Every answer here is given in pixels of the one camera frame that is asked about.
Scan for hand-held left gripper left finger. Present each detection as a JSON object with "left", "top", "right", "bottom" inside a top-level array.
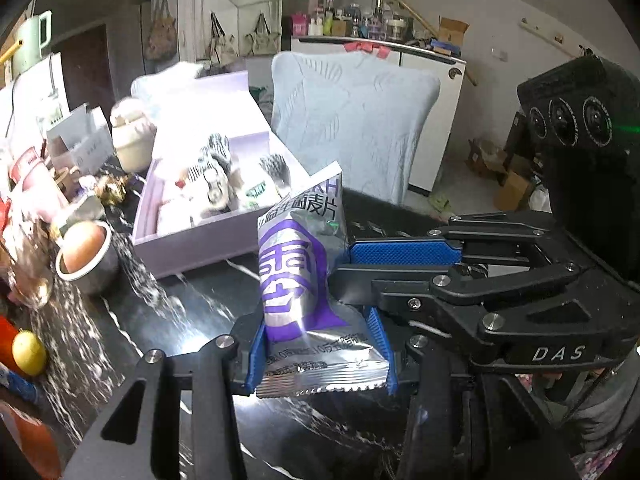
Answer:
[{"left": 62, "top": 312, "right": 268, "bottom": 480}]

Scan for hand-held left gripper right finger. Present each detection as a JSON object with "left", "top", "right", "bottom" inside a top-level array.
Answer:
[{"left": 365, "top": 305, "right": 573, "bottom": 480}]

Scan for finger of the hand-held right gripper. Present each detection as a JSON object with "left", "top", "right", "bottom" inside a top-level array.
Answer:
[
  {"left": 347, "top": 212, "right": 567, "bottom": 266},
  {"left": 327, "top": 259, "right": 584, "bottom": 342}
]

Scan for silver and purple snack packet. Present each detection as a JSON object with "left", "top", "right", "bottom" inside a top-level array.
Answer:
[{"left": 254, "top": 161, "right": 391, "bottom": 399}]

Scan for lavender gift box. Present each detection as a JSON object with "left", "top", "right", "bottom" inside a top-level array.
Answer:
[{"left": 131, "top": 71, "right": 311, "bottom": 279}]

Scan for gingham bow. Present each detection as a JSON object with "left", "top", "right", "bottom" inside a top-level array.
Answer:
[{"left": 259, "top": 154, "right": 292, "bottom": 196}]

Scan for gingham plush toy with glasses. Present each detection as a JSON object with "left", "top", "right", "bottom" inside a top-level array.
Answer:
[{"left": 175, "top": 132, "right": 241, "bottom": 221}]

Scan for brown cardboard box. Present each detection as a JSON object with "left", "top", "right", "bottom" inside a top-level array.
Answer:
[{"left": 495, "top": 170, "right": 531, "bottom": 211}]

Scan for chair with light blue cover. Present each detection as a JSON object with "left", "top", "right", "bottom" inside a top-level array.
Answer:
[
  {"left": 270, "top": 51, "right": 442, "bottom": 206},
  {"left": 131, "top": 61, "right": 211, "bottom": 106}
]

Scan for white cabinet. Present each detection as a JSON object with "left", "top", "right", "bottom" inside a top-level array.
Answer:
[{"left": 291, "top": 36, "right": 467, "bottom": 196}]

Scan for metal bowl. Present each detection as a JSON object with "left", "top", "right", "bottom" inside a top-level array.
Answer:
[{"left": 55, "top": 220, "right": 121, "bottom": 295}]

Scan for open cardboard box on cabinet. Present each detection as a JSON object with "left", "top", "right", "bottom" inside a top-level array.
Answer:
[{"left": 437, "top": 17, "right": 470, "bottom": 48}]

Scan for orange round fruit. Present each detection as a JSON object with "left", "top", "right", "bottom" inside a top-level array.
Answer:
[{"left": 60, "top": 221, "right": 107, "bottom": 273}]

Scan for pink cloth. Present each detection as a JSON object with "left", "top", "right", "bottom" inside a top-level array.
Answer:
[{"left": 344, "top": 41, "right": 391, "bottom": 60}]

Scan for gold candy wrappers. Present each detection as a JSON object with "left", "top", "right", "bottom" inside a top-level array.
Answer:
[{"left": 95, "top": 172, "right": 133, "bottom": 206}]

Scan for yellow lemon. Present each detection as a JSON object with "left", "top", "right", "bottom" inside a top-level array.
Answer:
[{"left": 12, "top": 330, "right": 48, "bottom": 377}]

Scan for silver teal box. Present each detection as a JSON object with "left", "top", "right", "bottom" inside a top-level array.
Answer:
[{"left": 52, "top": 195, "right": 106, "bottom": 233}]

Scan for row of jars and bottles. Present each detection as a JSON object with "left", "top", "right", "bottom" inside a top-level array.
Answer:
[{"left": 292, "top": 0, "right": 436, "bottom": 43}]

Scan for red plastic bottle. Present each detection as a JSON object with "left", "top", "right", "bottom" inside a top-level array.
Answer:
[{"left": 0, "top": 315, "right": 23, "bottom": 373}]

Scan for cream lidded jug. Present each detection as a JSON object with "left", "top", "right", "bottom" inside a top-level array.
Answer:
[{"left": 109, "top": 99, "right": 157, "bottom": 173}]

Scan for hanging tote bag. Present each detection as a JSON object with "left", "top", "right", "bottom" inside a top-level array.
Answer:
[
  {"left": 144, "top": 0, "right": 178, "bottom": 61},
  {"left": 207, "top": 12, "right": 238, "bottom": 63},
  {"left": 245, "top": 14, "right": 281, "bottom": 56}
]

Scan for pink plastic bag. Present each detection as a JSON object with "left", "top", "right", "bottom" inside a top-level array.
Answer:
[{"left": 15, "top": 170, "right": 68, "bottom": 221}]

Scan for white cardboard box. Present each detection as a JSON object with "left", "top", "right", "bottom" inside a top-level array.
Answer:
[{"left": 47, "top": 105, "right": 113, "bottom": 173}]

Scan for white refrigerator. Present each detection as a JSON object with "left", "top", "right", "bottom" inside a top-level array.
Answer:
[{"left": 0, "top": 52, "right": 71, "bottom": 136}]

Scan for light green kettle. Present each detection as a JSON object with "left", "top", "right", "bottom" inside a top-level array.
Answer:
[{"left": 12, "top": 10, "right": 53, "bottom": 78}]

